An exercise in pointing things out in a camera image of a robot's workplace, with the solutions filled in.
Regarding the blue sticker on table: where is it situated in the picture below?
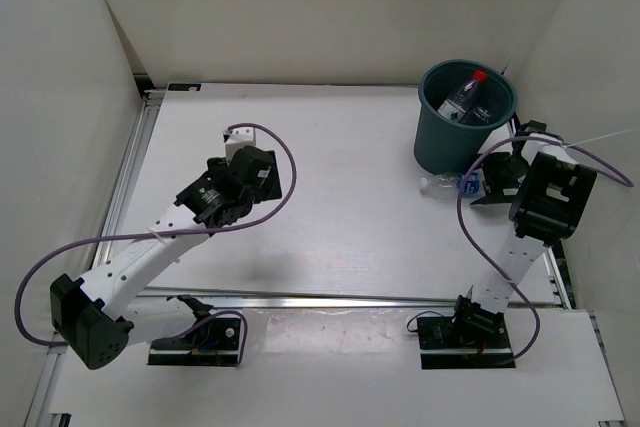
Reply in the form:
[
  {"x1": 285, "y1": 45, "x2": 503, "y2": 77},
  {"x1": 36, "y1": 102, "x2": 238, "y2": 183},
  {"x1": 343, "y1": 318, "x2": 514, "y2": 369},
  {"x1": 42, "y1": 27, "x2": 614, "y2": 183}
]
[{"x1": 167, "y1": 83, "x2": 201, "y2": 92}]

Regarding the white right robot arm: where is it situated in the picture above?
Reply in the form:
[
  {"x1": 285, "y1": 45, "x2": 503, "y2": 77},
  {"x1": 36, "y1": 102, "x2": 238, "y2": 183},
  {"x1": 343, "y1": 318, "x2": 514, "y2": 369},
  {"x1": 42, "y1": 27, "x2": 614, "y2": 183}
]
[{"x1": 449, "y1": 121, "x2": 597, "y2": 347}]

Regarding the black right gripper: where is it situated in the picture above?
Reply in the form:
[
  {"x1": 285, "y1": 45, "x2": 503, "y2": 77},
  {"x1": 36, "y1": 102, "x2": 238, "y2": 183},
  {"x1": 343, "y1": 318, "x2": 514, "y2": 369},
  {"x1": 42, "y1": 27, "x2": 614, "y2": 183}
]
[{"x1": 463, "y1": 152, "x2": 530, "y2": 205}]

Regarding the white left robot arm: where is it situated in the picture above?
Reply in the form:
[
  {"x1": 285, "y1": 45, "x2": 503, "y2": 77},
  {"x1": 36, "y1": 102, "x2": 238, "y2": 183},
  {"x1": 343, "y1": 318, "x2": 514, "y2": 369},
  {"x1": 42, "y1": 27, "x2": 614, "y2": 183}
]
[{"x1": 50, "y1": 146, "x2": 282, "y2": 370}]

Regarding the dark teal plastic bin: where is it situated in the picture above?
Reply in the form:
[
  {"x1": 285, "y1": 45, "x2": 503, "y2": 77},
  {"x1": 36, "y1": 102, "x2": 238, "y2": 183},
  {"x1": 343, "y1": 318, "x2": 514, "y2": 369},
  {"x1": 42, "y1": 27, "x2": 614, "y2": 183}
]
[{"x1": 413, "y1": 59, "x2": 518, "y2": 174}]

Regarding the red label plastic bottle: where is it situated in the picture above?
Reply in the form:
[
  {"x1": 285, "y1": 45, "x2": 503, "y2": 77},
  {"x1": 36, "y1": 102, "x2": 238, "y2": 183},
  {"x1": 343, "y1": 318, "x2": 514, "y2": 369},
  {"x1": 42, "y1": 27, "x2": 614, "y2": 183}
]
[{"x1": 437, "y1": 70, "x2": 488, "y2": 122}]

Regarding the clear bottle light blue label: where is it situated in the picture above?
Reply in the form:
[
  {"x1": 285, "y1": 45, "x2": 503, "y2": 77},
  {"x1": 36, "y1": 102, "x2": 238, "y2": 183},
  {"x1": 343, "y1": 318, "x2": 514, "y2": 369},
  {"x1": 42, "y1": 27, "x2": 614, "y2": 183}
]
[{"x1": 419, "y1": 172, "x2": 484, "y2": 200}]

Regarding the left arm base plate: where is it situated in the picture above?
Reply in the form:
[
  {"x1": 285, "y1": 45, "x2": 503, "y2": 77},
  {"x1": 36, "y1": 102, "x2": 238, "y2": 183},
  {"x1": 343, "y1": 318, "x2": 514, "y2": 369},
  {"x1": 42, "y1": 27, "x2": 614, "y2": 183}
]
[{"x1": 147, "y1": 310, "x2": 248, "y2": 367}]

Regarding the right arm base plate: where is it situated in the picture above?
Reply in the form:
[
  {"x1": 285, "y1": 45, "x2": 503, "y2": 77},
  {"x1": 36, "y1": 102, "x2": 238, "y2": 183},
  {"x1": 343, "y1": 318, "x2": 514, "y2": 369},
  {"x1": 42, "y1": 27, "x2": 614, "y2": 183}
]
[{"x1": 406, "y1": 310, "x2": 516, "y2": 371}]

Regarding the black label plastic bottle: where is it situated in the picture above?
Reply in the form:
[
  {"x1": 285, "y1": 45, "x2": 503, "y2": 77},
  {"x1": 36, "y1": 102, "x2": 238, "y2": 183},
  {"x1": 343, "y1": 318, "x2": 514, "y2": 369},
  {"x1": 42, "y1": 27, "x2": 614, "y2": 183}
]
[{"x1": 460, "y1": 103, "x2": 501, "y2": 126}]

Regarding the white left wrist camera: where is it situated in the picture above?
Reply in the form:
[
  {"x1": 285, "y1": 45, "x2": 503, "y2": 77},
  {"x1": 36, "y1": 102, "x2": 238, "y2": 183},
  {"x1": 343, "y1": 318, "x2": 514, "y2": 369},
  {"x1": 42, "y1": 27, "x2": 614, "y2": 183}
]
[{"x1": 223, "y1": 127, "x2": 256, "y2": 163}]

